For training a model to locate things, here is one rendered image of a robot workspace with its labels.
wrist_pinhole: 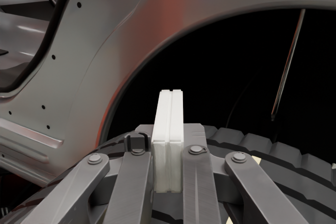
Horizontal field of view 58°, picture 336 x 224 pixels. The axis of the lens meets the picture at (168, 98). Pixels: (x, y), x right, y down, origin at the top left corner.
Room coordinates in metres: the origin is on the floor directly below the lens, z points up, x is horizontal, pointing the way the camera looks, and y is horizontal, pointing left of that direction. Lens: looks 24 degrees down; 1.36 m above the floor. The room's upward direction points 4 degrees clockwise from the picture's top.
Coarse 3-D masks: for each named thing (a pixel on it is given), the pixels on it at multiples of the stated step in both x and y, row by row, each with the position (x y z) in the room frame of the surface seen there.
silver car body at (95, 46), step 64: (0, 0) 2.51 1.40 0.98; (64, 0) 0.67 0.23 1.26; (128, 0) 0.57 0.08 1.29; (192, 0) 0.49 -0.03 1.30; (256, 0) 0.45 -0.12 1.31; (320, 0) 0.41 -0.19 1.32; (0, 64) 1.53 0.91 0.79; (64, 64) 0.64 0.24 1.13; (128, 64) 0.54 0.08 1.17; (0, 128) 0.72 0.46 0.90; (64, 128) 0.65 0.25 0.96
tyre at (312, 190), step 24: (120, 144) 0.32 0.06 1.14; (216, 144) 0.29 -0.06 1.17; (240, 144) 0.28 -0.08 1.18; (264, 144) 0.28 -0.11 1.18; (72, 168) 0.31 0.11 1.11; (264, 168) 0.24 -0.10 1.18; (288, 168) 0.25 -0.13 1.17; (312, 168) 0.25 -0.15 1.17; (48, 192) 0.25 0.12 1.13; (168, 192) 0.20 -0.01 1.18; (288, 192) 0.22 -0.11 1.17; (312, 192) 0.22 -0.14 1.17; (24, 216) 0.21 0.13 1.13; (168, 216) 0.18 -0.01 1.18; (312, 216) 0.19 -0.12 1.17
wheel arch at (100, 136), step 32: (288, 0) 0.43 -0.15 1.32; (192, 32) 0.56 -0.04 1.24; (224, 32) 0.79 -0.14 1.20; (256, 32) 0.76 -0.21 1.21; (288, 32) 0.73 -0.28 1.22; (320, 32) 0.70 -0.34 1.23; (160, 64) 0.66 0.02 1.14; (192, 64) 0.82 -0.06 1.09; (224, 64) 0.79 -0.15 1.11; (256, 64) 0.75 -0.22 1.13; (320, 64) 0.69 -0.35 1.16; (128, 96) 0.61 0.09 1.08; (192, 96) 0.82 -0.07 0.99; (224, 96) 0.78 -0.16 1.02; (256, 96) 0.75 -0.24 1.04; (288, 96) 0.71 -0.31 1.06; (320, 96) 0.68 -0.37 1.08; (128, 128) 0.69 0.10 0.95; (256, 128) 0.74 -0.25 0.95; (288, 128) 0.70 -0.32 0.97; (320, 128) 0.67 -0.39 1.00
